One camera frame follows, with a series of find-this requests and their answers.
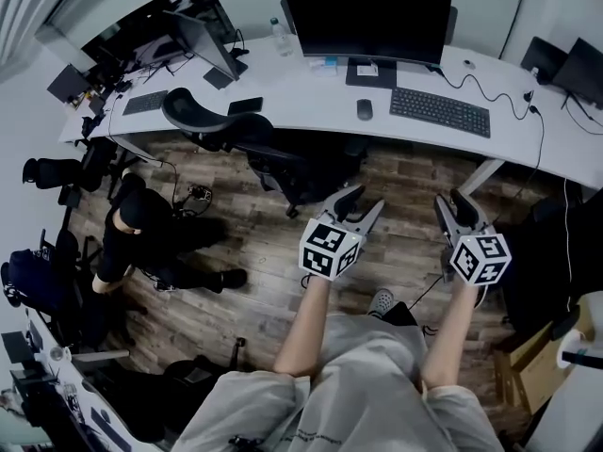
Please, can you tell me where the person's grey shoe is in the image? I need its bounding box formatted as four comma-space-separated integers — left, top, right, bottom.
367, 288, 396, 320

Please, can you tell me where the person's grey clothing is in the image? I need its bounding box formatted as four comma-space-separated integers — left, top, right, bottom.
170, 301, 506, 452

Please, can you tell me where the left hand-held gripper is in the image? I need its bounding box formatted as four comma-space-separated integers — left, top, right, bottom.
299, 184, 385, 282

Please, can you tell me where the black laptop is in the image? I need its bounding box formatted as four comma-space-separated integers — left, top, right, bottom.
550, 37, 603, 99
519, 35, 570, 87

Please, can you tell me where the black power cable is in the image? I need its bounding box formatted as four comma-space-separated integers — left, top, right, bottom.
425, 63, 546, 192

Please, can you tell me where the black monitor stand base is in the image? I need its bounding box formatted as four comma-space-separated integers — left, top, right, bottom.
345, 56, 399, 90

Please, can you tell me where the large black curved monitor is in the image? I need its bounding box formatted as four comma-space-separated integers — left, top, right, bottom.
283, 0, 453, 67

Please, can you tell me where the large black keyboard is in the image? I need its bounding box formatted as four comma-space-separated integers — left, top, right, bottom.
388, 86, 493, 139

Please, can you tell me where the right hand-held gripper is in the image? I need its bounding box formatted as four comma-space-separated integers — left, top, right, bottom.
432, 187, 513, 285

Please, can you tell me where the small dark keyboard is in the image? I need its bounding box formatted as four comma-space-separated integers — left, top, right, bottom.
122, 89, 170, 117

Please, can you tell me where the white desk leg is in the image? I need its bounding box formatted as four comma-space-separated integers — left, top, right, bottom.
456, 157, 506, 198

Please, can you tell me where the cardboard box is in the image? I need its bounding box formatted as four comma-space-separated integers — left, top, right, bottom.
491, 294, 593, 416

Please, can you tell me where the black bag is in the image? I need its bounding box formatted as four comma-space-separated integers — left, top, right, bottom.
497, 194, 588, 346

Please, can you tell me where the black mesh office chair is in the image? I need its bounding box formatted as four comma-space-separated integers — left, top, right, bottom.
161, 87, 369, 218

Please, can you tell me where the black office chair with armrests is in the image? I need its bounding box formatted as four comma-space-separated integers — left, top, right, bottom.
21, 137, 124, 207

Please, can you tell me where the small white and blue box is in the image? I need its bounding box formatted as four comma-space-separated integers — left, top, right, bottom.
308, 56, 339, 76

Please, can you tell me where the clear plastic water bottle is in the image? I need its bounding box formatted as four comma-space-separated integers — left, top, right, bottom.
269, 16, 295, 58

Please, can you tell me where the grey-backed monitor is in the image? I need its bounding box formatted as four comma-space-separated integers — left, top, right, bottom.
162, 8, 250, 82

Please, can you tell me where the office chair with dark jacket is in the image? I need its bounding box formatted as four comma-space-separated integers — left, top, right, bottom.
0, 227, 84, 336

